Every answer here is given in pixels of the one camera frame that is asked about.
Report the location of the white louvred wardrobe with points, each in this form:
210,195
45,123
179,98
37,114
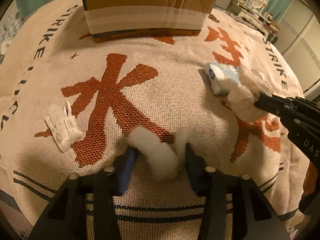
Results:
298,42

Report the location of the brown cardboard box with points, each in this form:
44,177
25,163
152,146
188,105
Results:
105,17

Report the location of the white face mask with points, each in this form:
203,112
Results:
63,126

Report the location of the white cloth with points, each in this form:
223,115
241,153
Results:
242,97

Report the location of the checked pyjama cloth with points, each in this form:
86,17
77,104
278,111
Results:
10,25

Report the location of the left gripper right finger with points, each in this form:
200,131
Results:
234,208

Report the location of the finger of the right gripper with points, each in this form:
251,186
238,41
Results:
277,105

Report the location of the white sock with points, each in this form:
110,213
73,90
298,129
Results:
165,160

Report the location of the cream printed bed blanket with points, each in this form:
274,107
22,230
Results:
153,82

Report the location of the small blue tissue packet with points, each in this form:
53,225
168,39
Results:
222,77

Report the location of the white dressing table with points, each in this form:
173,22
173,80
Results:
268,30

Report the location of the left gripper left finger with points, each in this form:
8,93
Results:
65,215

